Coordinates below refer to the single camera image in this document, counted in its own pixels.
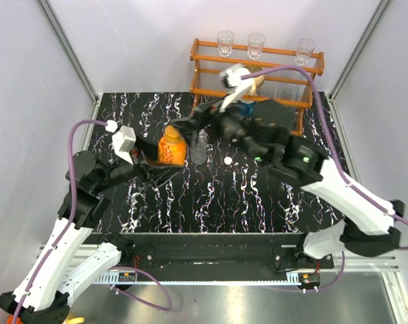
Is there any clear empty plastic bottle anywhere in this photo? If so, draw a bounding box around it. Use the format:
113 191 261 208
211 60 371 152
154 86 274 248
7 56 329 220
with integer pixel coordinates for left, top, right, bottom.
191 130 208 165

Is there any orange mug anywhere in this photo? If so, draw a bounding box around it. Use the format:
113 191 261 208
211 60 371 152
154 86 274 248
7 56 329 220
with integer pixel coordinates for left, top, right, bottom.
6 315 22 324

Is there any cream yellow mug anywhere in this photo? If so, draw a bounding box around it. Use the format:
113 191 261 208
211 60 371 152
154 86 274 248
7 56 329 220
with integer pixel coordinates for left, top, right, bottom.
65 317 85 324

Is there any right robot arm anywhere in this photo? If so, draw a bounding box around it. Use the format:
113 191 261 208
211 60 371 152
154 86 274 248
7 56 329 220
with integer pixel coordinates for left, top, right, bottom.
170 99 404 268

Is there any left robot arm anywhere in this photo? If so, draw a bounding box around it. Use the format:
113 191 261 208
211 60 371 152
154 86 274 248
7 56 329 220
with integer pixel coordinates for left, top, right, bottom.
0 133 184 323

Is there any orange wooden shelf rack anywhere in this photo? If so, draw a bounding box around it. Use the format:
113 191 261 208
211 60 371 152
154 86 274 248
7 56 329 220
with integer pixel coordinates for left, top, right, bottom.
190 38 313 135

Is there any clear drinking glass right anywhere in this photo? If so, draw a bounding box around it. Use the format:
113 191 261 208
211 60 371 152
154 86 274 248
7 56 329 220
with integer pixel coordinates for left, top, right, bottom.
295 38 316 65

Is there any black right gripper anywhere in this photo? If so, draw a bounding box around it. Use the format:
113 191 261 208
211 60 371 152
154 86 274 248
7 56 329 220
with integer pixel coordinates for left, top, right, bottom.
171 88 270 164

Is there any clear drinking glass left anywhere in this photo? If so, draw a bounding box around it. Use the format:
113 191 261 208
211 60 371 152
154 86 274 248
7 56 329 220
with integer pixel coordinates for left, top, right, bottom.
217 30 235 57

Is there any blue ceramic mug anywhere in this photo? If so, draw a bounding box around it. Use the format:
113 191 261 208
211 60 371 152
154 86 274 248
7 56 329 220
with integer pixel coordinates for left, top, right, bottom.
240 99 256 117

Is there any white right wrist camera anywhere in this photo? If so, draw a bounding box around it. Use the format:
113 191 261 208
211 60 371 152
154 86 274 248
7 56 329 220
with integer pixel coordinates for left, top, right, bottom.
219 63 253 113

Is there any clear drinking glass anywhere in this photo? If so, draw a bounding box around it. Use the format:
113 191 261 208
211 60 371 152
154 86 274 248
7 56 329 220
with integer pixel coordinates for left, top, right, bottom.
295 38 316 65
217 30 235 57
247 32 266 59

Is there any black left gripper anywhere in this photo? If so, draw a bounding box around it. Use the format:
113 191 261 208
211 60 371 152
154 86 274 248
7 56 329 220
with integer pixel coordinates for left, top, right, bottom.
95 130 185 192

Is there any orange juice bottle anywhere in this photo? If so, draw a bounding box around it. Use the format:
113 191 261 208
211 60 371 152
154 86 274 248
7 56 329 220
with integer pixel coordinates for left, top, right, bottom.
158 137 187 166

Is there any beige ceramic mug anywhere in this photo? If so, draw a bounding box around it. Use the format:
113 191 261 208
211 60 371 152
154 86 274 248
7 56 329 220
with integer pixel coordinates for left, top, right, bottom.
245 65 264 96

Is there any clear drinking glass middle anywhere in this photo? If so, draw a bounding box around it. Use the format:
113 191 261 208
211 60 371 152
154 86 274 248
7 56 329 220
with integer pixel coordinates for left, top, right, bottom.
247 32 266 59

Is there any orange bottle cap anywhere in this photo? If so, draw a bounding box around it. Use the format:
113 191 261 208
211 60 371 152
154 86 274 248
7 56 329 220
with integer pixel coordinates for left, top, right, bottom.
163 125 183 143

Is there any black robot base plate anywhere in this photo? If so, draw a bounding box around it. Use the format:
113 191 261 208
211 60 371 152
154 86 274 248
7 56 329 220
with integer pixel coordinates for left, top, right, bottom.
88 232 336 283

